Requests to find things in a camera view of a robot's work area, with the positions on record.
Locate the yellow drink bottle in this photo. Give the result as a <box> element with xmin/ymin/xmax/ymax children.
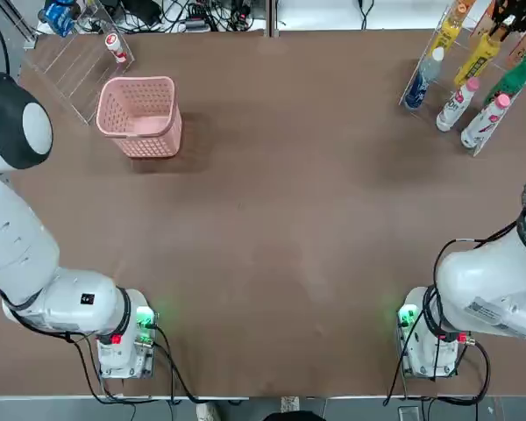
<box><xmin>452</xmin><ymin>31</ymin><xmax>505</xmax><ymax>88</ymax></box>

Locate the clear acrylic drinks tray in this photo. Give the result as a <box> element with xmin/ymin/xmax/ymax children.
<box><xmin>397</xmin><ymin>6</ymin><xmax>526</xmax><ymax>158</ymax></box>

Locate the pink plastic basket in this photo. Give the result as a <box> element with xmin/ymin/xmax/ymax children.
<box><xmin>95</xmin><ymin>76</ymin><xmax>184</xmax><ymax>160</ymax></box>

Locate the green bottle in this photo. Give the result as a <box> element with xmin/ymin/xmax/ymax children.
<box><xmin>482</xmin><ymin>46</ymin><xmax>526</xmax><ymax>106</ymax></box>

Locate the yellow tea bottle orange cap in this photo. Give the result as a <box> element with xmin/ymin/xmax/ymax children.
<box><xmin>428</xmin><ymin>0</ymin><xmax>473</xmax><ymax>53</ymax></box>

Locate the white bottle pink cap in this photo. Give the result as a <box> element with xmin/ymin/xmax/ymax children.
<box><xmin>435</xmin><ymin>76</ymin><xmax>482</xmax><ymax>133</ymax></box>
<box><xmin>458</xmin><ymin>93</ymin><xmax>512</xmax><ymax>148</ymax></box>

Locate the grey blue bottle white cap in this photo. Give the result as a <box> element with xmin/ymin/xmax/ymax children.
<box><xmin>402</xmin><ymin>46</ymin><xmax>446</xmax><ymax>111</ymax></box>

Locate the small red white bottle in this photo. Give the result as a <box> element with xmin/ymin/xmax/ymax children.
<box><xmin>103</xmin><ymin>32</ymin><xmax>128</xmax><ymax>65</ymax></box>

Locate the clear acrylic stepped shelf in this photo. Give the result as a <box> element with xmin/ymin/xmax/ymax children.
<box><xmin>19</xmin><ymin>0</ymin><xmax>136</xmax><ymax>127</ymax></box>

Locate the blue tissue pack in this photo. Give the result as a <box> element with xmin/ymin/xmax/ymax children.
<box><xmin>42</xmin><ymin>0</ymin><xmax>78</xmax><ymax>37</ymax></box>

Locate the person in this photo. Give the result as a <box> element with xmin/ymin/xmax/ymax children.
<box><xmin>195</xmin><ymin>396</ymin><xmax>326</xmax><ymax>421</ymax></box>

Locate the aluminium frame post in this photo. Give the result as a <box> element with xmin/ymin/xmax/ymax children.
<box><xmin>266</xmin><ymin>0</ymin><xmax>281</xmax><ymax>39</ymax></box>

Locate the black right base cable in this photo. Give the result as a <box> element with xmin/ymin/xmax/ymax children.
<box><xmin>437</xmin><ymin>339</ymin><xmax>492</xmax><ymax>404</ymax></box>

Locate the black base cable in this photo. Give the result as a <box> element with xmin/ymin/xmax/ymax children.
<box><xmin>151</xmin><ymin>322</ymin><xmax>203</xmax><ymax>404</ymax></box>
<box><xmin>437</xmin><ymin>339</ymin><xmax>492</xmax><ymax>404</ymax></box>

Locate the black left base cable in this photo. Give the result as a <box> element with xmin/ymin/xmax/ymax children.
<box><xmin>151</xmin><ymin>322</ymin><xmax>203</xmax><ymax>404</ymax></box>

